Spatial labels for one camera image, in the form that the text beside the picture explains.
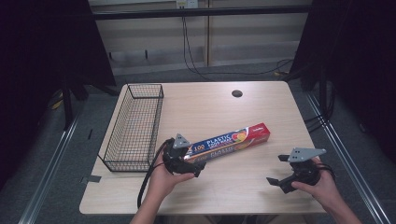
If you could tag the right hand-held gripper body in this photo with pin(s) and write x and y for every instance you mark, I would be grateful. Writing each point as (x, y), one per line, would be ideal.
(303, 172)

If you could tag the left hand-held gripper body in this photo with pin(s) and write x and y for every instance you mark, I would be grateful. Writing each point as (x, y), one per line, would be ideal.
(174, 158)

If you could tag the blue red plastic wrap box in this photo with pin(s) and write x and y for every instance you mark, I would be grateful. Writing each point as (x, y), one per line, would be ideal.
(230, 141)

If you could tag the person's right hand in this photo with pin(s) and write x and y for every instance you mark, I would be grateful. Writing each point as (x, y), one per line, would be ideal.
(325, 189)

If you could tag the person's left hand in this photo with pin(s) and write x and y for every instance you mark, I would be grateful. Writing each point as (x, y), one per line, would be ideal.
(162, 183)

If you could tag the black curtain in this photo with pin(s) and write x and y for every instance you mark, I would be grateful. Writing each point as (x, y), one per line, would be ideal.
(358, 62)
(40, 62)

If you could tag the black horizontal bar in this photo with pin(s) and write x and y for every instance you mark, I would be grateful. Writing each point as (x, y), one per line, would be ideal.
(199, 12)

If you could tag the metal floor rail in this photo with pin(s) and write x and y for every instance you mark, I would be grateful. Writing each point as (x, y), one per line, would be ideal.
(348, 161)
(49, 174)

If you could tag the white wall socket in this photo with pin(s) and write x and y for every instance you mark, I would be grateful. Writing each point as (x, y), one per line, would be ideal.
(186, 3)

